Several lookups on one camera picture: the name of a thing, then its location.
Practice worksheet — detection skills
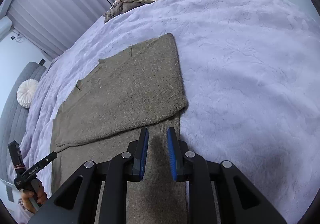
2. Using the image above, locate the olive brown knit sweater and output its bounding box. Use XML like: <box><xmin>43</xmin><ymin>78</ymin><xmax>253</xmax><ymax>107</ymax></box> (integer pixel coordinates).
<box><xmin>50</xmin><ymin>33</ymin><xmax>188</xmax><ymax>223</ymax></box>

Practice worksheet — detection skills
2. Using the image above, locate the person's left hand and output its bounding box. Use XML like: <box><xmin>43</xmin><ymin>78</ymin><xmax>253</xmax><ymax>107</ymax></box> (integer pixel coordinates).
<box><xmin>21</xmin><ymin>180</ymin><xmax>48</xmax><ymax>213</ymax></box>

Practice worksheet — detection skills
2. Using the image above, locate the grey quilted headboard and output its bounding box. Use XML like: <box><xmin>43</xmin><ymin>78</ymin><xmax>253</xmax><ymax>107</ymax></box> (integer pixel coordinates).
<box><xmin>0</xmin><ymin>61</ymin><xmax>47</xmax><ymax>183</ymax></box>

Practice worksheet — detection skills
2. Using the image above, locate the white round pleated cushion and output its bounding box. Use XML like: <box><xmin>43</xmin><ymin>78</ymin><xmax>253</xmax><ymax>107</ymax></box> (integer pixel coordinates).
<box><xmin>16</xmin><ymin>79</ymin><xmax>39</xmax><ymax>109</ymax></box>

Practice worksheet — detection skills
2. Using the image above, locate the lavender plush bed blanket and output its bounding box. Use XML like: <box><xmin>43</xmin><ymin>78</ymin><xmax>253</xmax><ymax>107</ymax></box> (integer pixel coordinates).
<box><xmin>21</xmin><ymin>0</ymin><xmax>319</xmax><ymax>223</ymax></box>

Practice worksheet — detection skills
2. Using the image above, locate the grey brown crumpled garment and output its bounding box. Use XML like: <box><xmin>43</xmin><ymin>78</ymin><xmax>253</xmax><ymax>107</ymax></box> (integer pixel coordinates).
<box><xmin>103</xmin><ymin>2</ymin><xmax>144</xmax><ymax>23</ymax></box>

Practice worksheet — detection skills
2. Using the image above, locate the small wall socket with cable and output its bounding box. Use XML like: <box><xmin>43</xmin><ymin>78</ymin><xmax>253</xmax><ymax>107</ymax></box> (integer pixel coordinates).
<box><xmin>10</xmin><ymin>33</ymin><xmax>23</xmax><ymax>43</ymax></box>

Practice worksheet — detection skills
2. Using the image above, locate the white window frame post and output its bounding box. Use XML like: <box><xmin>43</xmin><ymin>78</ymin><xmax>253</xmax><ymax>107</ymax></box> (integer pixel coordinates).
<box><xmin>0</xmin><ymin>16</ymin><xmax>12</xmax><ymax>40</ymax></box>

